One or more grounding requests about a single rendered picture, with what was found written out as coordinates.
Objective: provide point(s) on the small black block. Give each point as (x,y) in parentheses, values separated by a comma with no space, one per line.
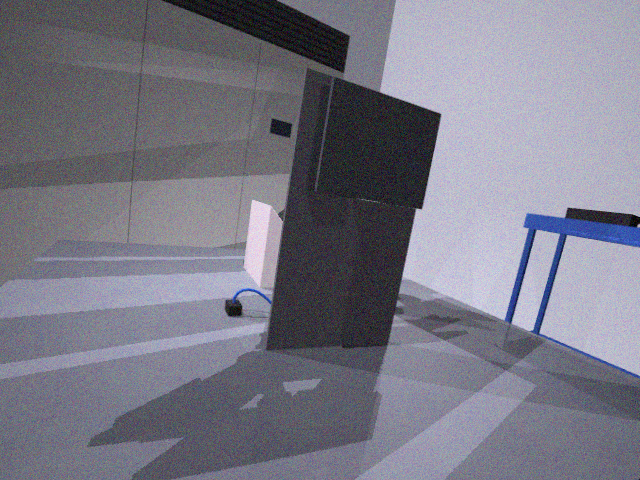
(233,309)

